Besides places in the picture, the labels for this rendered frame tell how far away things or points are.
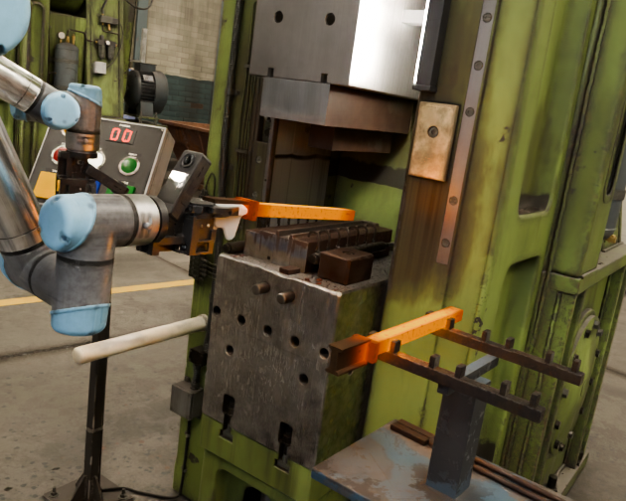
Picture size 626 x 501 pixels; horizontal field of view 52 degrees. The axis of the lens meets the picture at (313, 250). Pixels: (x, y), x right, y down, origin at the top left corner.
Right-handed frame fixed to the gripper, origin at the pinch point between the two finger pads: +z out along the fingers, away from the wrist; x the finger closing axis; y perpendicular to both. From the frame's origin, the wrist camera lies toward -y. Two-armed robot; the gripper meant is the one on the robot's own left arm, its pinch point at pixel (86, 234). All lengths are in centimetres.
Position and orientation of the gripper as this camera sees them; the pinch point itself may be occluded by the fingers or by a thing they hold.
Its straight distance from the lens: 166.2
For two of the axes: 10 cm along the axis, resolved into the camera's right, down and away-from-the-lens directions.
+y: -8.7, -0.1, -5.0
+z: -1.3, 9.7, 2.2
